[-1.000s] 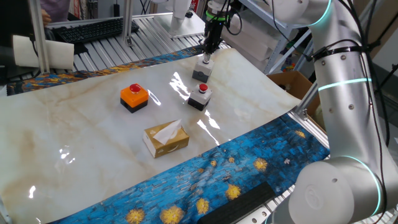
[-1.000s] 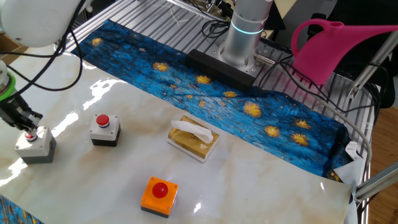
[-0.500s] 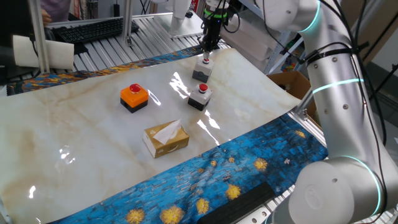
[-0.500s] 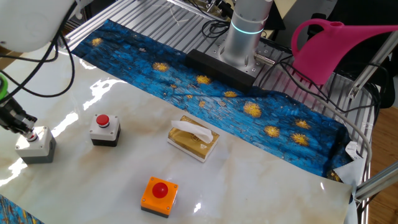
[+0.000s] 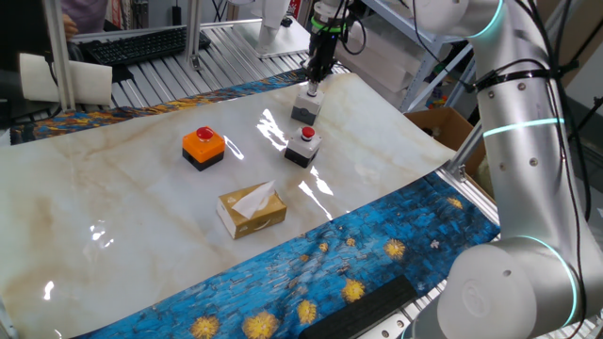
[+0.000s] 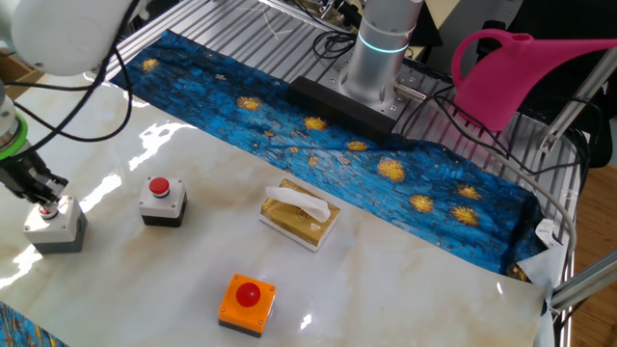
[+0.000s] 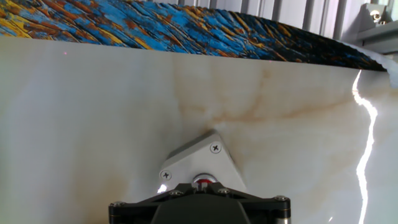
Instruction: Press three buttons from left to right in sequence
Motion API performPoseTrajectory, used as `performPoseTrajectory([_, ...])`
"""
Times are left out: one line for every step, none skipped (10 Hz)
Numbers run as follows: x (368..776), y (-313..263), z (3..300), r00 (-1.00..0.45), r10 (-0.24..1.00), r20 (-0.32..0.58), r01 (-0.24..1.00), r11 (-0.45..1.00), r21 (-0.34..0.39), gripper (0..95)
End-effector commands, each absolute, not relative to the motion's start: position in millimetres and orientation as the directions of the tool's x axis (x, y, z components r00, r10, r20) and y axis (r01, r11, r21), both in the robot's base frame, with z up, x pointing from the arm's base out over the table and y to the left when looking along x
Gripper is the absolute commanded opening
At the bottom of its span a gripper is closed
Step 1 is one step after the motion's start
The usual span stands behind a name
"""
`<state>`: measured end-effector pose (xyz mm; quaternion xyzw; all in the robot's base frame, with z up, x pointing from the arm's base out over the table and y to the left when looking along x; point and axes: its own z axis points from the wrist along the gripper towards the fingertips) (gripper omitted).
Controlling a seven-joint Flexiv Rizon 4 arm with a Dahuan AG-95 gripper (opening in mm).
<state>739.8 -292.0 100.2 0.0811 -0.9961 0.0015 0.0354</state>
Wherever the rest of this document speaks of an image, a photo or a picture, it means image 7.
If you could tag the marble pattern mat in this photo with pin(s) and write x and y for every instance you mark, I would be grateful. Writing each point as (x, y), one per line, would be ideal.
(93, 124)

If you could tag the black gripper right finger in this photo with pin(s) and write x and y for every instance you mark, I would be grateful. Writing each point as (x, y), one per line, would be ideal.
(267, 210)

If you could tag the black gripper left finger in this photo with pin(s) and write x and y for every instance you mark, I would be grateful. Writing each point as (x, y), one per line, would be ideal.
(133, 210)

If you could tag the grey box red button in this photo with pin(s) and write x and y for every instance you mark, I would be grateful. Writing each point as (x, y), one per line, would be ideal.
(202, 158)

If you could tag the blue starry painting cloth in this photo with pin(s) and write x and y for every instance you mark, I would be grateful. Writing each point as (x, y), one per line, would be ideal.
(186, 31)

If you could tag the aluminium profile post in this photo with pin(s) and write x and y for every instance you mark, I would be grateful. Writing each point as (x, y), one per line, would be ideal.
(376, 31)

